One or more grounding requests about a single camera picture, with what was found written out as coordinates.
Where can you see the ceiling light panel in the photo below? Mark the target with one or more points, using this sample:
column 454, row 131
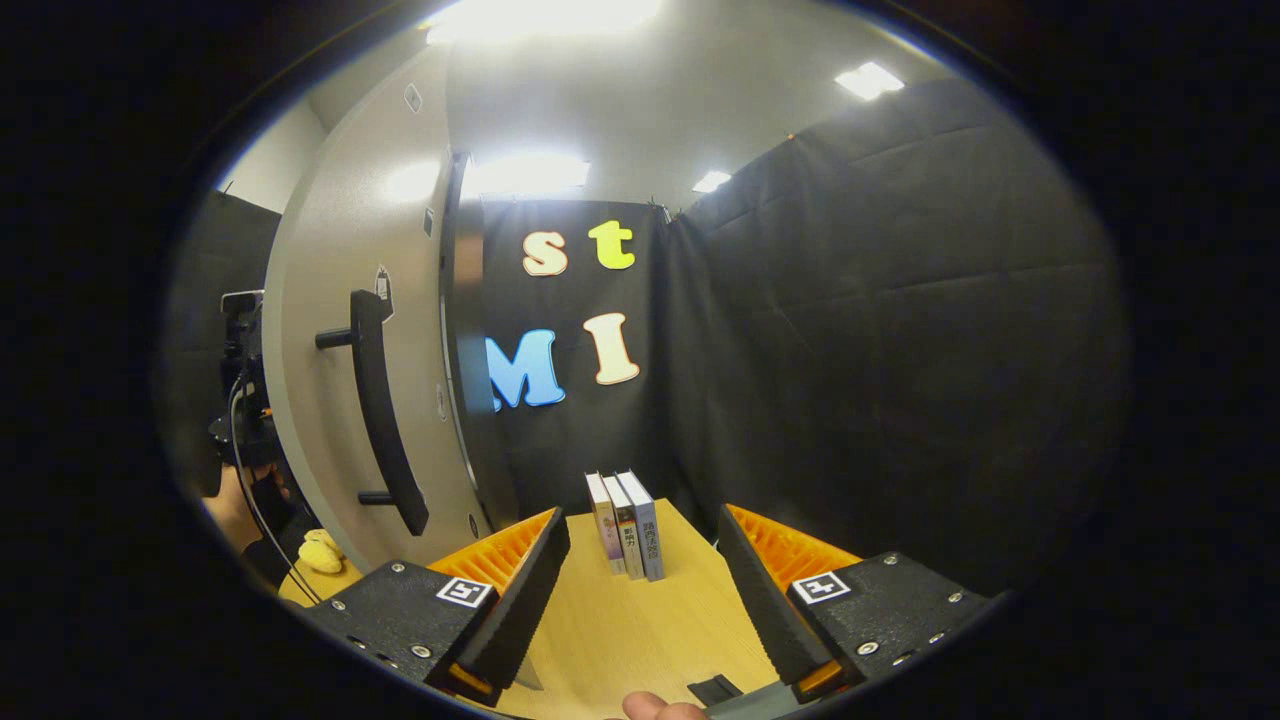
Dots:
column 712, row 181
column 868, row 80
column 530, row 175
column 545, row 15

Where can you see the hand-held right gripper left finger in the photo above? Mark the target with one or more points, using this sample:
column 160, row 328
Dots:
column 525, row 610

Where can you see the white book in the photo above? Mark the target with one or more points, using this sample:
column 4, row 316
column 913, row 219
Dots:
column 625, row 535

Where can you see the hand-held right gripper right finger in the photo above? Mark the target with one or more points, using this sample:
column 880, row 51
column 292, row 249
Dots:
column 760, row 600

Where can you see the pale pink book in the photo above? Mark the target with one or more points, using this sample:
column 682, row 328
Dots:
column 603, row 525

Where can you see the black backdrop cloth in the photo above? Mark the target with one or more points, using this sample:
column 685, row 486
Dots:
column 900, row 350

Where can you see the yellow soft toy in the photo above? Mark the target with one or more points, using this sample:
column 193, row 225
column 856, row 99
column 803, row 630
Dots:
column 322, row 555

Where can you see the light grey cabinet door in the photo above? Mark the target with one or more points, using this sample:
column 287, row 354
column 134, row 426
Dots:
column 330, row 230

